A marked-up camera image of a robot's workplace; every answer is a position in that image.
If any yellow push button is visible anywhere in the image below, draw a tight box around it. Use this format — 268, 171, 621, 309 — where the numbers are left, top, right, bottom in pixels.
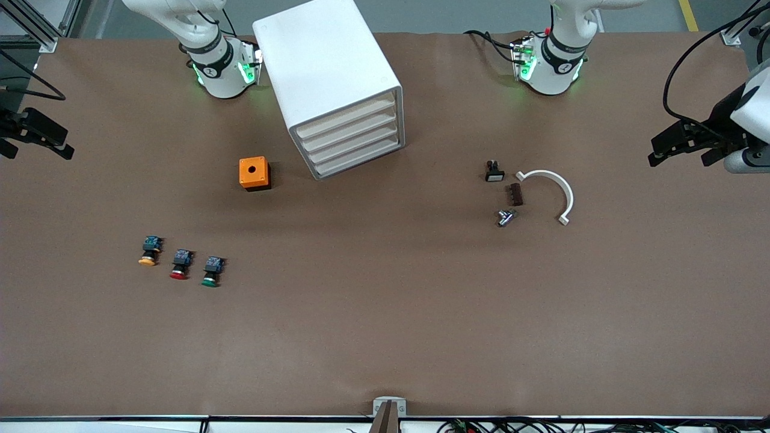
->
138, 236, 163, 266

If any red push button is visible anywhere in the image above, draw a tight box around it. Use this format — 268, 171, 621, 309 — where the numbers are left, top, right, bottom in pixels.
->
169, 250, 194, 280

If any green push button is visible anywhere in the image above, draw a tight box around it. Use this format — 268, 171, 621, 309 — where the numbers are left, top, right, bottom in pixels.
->
201, 256, 226, 288

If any orange box with hole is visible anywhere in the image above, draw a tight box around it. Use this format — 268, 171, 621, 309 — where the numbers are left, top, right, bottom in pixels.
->
239, 156, 272, 192

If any grey table clamp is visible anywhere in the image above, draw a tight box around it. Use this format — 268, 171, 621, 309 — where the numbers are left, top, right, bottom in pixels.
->
373, 397, 407, 417

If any aluminium frame profile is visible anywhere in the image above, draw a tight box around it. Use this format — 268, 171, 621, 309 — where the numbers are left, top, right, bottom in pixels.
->
0, 0, 82, 54
721, 0, 770, 46

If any white curved bracket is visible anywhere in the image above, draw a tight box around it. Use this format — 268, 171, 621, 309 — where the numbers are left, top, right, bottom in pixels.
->
516, 170, 574, 227

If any black base cable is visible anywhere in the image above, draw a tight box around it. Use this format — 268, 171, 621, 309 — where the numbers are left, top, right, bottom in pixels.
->
463, 29, 519, 64

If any brown wedge post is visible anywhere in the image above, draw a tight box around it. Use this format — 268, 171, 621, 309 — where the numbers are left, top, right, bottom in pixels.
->
369, 402, 402, 433

